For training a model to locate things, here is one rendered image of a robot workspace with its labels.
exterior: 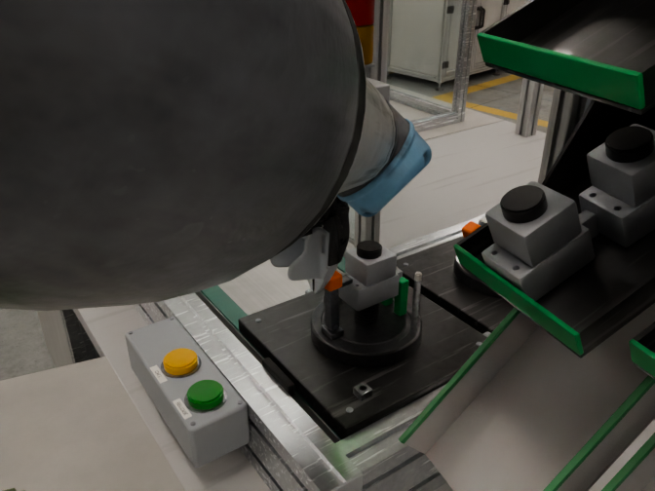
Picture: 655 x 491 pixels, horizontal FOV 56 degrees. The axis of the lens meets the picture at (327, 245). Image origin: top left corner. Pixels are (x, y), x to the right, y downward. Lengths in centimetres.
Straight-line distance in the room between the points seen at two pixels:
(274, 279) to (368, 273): 32
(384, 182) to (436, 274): 50
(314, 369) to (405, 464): 15
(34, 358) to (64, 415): 164
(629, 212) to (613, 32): 12
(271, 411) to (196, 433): 8
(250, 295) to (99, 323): 25
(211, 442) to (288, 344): 15
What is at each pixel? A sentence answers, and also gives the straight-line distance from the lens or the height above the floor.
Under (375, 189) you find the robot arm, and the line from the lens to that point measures 44.
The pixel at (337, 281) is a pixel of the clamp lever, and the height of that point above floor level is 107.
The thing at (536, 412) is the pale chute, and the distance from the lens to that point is 58.
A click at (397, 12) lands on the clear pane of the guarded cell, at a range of 219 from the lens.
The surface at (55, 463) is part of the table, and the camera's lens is 85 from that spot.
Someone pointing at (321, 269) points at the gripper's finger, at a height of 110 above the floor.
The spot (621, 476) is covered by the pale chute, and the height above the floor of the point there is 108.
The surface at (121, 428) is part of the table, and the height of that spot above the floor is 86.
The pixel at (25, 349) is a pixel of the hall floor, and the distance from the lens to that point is 259.
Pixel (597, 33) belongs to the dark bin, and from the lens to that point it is 45.
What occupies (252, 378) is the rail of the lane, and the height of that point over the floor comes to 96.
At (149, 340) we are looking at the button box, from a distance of 82.
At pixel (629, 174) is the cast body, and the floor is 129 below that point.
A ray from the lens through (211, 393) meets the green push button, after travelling 71.
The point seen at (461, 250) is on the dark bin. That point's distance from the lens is 49.
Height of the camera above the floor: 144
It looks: 28 degrees down
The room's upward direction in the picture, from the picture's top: straight up
